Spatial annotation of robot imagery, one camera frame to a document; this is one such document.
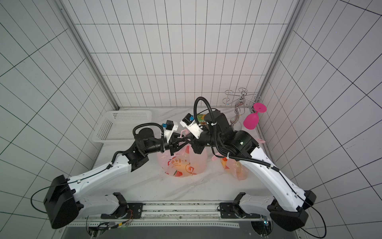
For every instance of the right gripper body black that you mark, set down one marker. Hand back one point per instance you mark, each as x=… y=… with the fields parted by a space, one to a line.
x=194 y=141

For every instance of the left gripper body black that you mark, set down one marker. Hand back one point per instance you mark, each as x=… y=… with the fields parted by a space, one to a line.
x=159 y=145

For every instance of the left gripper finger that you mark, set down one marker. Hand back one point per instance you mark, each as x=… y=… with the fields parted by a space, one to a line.
x=183 y=138
x=181 y=149

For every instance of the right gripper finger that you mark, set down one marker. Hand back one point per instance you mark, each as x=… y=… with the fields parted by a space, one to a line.
x=189 y=131
x=197 y=148

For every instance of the pink plastic bag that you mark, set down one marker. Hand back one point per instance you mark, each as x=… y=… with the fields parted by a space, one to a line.
x=244 y=145
x=198 y=161

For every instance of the yellow banana bunch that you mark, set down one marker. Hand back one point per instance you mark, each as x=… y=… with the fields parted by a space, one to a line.
x=184 y=170
x=232 y=166

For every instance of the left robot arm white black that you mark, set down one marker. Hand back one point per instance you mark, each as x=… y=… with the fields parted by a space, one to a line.
x=70 y=198

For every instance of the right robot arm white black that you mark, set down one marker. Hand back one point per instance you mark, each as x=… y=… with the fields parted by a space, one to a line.
x=289 y=202

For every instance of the green snack packet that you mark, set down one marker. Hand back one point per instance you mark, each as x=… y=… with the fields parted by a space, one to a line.
x=201 y=119

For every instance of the magenta plastic wine glass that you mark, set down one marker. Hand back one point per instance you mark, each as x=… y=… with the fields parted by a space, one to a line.
x=252 y=119

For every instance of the white plastic basket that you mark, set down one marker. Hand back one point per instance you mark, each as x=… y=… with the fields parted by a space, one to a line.
x=117 y=126

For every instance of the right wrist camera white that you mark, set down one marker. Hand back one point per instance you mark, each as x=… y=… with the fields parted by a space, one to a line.
x=189 y=122

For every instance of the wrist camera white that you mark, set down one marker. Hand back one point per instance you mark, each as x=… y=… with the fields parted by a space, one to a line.
x=169 y=128
x=189 y=122

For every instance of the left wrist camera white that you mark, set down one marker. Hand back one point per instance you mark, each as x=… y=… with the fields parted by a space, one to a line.
x=169 y=128

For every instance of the chrome wire glass rack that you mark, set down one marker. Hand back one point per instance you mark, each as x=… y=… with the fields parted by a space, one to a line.
x=239 y=100

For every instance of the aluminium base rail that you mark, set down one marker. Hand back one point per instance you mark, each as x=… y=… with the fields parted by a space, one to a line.
x=176 y=214

